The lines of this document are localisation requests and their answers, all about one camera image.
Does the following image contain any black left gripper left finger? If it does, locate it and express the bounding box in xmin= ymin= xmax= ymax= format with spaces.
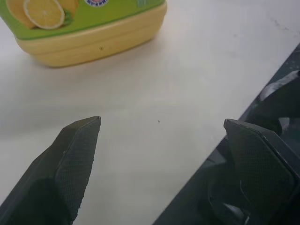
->
xmin=0 ymin=116 xmax=102 ymax=225

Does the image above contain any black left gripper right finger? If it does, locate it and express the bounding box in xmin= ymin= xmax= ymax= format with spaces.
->
xmin=223 ymin=118 xmax=300 ymax=225

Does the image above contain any yellow lemon detergent bottle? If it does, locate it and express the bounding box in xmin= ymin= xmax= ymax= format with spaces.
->
xmin=0 ymin=0 xmax=168 ymax=68

